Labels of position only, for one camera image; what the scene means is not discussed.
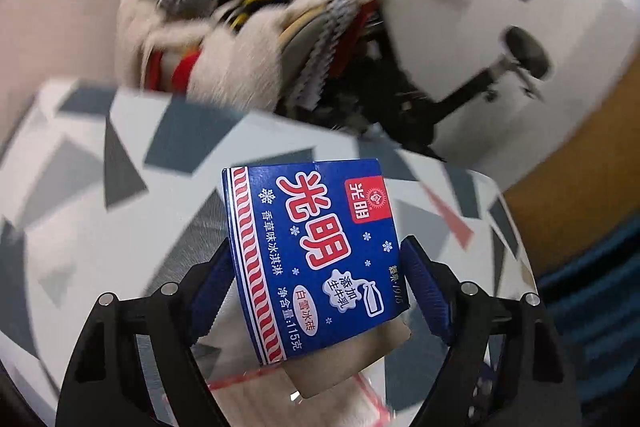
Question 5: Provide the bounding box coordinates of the red garment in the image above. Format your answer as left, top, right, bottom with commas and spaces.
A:
349, 1, 382, 58

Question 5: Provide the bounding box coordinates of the black office chair base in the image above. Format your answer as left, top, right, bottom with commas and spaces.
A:
345, 0, 554, 158

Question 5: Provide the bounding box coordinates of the blue ice cream box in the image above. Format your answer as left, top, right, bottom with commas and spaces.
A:
221, 158, 414, 401

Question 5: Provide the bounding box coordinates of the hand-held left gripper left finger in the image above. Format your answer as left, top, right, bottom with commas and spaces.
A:
57, 239, 236, 427

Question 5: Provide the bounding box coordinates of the geometric patterned table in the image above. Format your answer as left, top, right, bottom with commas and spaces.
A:
0, 77, 544, 427

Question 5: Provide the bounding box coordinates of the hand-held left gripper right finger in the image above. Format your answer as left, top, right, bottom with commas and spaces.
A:
400, 234, 572, 427

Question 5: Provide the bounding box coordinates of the wooden door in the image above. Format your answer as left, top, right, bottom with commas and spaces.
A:
500, 56, 640, 229

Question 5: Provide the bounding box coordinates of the white fleece garment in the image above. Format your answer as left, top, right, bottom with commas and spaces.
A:
114, 0, 312, 114

